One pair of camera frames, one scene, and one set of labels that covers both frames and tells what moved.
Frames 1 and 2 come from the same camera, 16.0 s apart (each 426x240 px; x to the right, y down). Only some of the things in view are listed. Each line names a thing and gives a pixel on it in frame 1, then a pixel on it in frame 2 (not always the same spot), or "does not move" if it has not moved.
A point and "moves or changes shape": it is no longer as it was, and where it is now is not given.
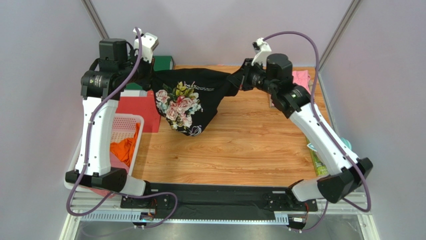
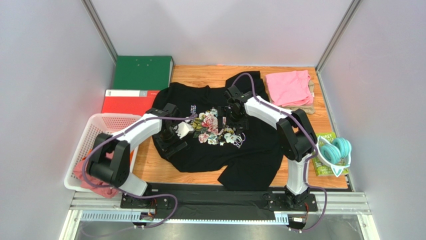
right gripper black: [246, 76] to [235, 121]
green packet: [320, 169] does not move
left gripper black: [149, 76] to [169, 148]
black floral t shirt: [187, 97] moves or changes shape
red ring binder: [139, 102] does not move
